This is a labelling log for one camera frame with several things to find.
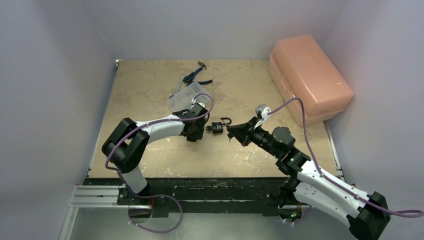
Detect blue handled pliers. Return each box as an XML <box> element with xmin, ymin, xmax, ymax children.
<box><xmin>182</xmin><ymin>65</ymin><xmax>214</xmax><ymax>86</ymax></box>

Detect small hammer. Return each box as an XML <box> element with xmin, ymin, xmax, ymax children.
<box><xmin>197</xmin><ymin>61</ymin><xmax>207</xmax><ymax>70</ymax></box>

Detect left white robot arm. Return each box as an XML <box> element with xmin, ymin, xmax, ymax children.
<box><xmin>101</xmin><ymin>103</ymin><xmax>209</xmax><ymax>205</ymax></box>

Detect black padlock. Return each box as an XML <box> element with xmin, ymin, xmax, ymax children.
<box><xmin>211</xmin><ymin>117</ymin><xmax>232</xmax><ymax>135</ymax></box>

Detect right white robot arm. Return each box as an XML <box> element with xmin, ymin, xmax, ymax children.
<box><xmin>227</xmin><ymin>117</ymin><xmax>391</xmax><ymax>240</ymax></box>

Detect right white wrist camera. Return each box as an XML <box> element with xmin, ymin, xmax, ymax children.
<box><xmin>254</xmin><ymin>104</ymin><xmax>272</xmax><ymax>129</ymax></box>

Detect clear plastic screw box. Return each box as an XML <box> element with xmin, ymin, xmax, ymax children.
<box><xmin>166</xmin><ymin>82</ymin><xmax>212</xmax><ymax>112</ymax></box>

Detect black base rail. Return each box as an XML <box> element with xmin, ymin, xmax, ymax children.
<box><xmin>69</xmin><ymin>176</ymin><xmax>322</xmax><ymax>219</ymax></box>

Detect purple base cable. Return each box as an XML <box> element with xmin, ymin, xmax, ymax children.
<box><xmin>127</xmin><ymin>194</ymin><xmax>185</xmax><ymax>235</ymax></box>

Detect silver wrench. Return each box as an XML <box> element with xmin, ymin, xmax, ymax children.
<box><xmin>174</xmin><ymin>74</ymin><xmax>186</xmax><ymax>94</ymax></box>

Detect pink plastic storage box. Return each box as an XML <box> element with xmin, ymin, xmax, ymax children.
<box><xmin>268</xmin><ymin>34</ymin><xmax>354</xmax><ymax>126</ymax></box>

